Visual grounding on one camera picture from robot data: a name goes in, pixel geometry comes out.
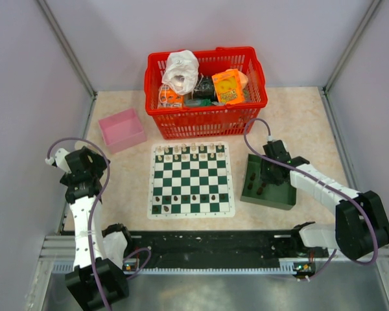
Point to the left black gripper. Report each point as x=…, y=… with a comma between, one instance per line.
x=85, y=161

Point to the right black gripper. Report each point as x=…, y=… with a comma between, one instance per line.
x=270, y=175

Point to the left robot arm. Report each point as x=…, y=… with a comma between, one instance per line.
x=97, y=278

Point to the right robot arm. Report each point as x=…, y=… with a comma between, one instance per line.
x=361, y=226

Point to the green white chess board mat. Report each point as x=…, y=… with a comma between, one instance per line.
x=196, y=168

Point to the green tray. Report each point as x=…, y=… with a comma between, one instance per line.
x=258, y=192

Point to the pink plastic box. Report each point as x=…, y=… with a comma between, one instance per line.
x=122, y=130

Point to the red plastic shopping basket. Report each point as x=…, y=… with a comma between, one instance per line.
x=184, y=123

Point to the orange snack box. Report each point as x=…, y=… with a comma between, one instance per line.
x=229, y=86

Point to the small orange patterned box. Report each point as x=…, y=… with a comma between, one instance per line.
x=167, y=98

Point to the white crumpled plastic bag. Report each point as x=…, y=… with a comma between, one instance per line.
x=181, y=73

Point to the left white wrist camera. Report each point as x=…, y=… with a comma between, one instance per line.
x=58, y=160

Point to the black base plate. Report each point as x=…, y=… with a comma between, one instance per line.
x=220, y=249

